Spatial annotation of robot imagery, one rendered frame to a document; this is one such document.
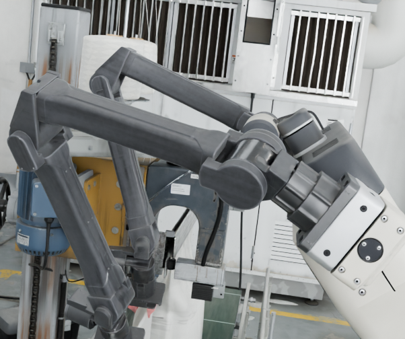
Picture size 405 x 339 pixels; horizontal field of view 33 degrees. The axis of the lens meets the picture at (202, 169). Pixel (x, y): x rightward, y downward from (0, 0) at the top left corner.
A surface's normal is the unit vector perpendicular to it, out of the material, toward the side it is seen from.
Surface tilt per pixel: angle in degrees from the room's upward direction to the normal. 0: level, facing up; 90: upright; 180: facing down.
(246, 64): 90
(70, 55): 90
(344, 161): 66
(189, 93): 87
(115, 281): 79
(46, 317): 90
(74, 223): 116
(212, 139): 29
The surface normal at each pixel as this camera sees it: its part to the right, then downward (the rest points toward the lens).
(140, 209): -0.11, -0.04
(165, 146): -0.41, 0.51
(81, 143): 0.52, 0.21
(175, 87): -0.14, 0.20
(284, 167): 0.43, -0.58
